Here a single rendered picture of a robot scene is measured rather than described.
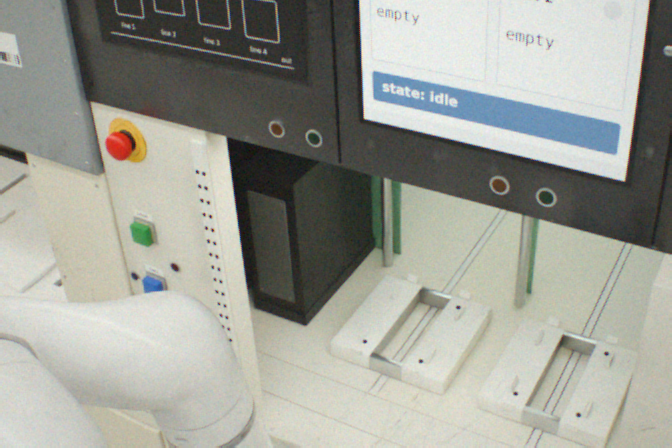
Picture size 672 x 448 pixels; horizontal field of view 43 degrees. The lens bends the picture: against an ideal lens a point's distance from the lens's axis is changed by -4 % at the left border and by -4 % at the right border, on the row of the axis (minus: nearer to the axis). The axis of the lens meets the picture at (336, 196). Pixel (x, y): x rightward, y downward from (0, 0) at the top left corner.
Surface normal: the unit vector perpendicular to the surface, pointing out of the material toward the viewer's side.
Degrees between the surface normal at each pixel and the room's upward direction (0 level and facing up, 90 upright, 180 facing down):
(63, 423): 35
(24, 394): 15
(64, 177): 90
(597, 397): 0
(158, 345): 56
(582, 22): 90
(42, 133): 90
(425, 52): 90
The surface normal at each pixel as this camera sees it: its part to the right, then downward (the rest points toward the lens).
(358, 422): -0.05, -0.83
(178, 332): 0.65, -0.34
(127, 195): -0.50, 0.50
